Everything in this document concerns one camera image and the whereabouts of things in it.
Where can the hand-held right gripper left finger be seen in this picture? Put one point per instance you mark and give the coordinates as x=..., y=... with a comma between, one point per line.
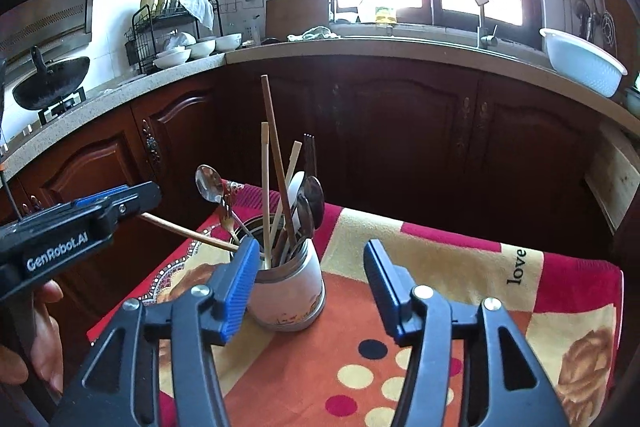
x=237, y=292

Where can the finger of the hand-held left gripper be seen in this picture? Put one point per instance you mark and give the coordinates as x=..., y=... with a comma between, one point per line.
x=97, y=198
x=135, y=204

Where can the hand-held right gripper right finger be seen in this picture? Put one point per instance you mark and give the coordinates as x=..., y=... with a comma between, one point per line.
x=385, y=292

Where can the white steel utensil container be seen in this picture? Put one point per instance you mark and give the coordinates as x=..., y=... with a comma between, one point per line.
x=295, y=292

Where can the metal fork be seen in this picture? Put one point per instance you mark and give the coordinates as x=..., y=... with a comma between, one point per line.
x=227, y=219

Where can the pale wooden chopstick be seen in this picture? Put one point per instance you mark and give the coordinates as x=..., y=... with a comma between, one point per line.
x=294, y=162
x=265, y=182

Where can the dark metal spoon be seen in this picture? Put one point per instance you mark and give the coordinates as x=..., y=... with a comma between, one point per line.
x=315, y=194

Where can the dark chopstick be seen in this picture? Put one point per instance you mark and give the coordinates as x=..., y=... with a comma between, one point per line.
x=312, y=154

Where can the long brown wooden chopstick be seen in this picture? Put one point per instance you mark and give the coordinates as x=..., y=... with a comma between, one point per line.
x=274, y=132

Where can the person's left hand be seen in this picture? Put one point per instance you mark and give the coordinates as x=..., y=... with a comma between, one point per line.
x=50, y=337

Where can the red orange printed blanket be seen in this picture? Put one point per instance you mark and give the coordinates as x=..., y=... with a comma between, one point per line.
x=450, y=257

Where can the shiny metal spoon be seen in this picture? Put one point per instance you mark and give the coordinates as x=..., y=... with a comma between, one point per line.
x=207, y=182

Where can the gas stove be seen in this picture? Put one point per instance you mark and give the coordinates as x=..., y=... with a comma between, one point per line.
x=62, y=104

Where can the white plastic spoon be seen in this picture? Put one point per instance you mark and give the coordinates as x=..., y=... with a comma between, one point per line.
x=296, y=187

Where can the black wok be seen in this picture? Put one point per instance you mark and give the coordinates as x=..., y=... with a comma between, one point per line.
x=50, y=84

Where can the white bowl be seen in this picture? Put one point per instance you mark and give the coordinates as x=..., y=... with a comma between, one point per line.
x=201, y=48
x=171, y=58
x=228, y=42

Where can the dark wooden base cabinets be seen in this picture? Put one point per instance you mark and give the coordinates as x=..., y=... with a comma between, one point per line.
x=400, y=132

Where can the stone kitchen countertop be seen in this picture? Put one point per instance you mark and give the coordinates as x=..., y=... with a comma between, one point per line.
x=350, y=47

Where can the wooden cutting board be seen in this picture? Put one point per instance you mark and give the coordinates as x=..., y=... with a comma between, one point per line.
x=295, y=14

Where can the green rag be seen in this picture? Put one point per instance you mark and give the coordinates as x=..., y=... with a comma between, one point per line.
x=315, y=33

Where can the pale cabinet side panel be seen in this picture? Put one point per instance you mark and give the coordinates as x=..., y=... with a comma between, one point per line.
x=617, y=177

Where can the yellow container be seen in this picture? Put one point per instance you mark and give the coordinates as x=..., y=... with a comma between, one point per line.
x=385, y=14

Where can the white plastic basin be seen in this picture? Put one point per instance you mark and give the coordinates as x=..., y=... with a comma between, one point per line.
x=585, y=62

